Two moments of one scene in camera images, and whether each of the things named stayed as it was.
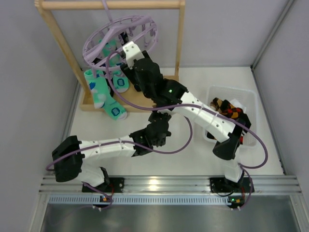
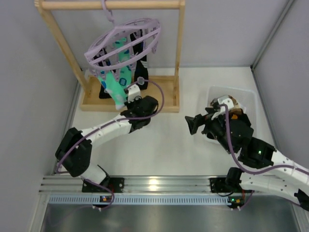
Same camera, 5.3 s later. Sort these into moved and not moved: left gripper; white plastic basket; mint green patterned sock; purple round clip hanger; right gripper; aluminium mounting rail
Moved: purple round clip hanger; left gripper; mint green patterned sock; right gripper
Not moved: aluminium mounting rail; white plastic basket
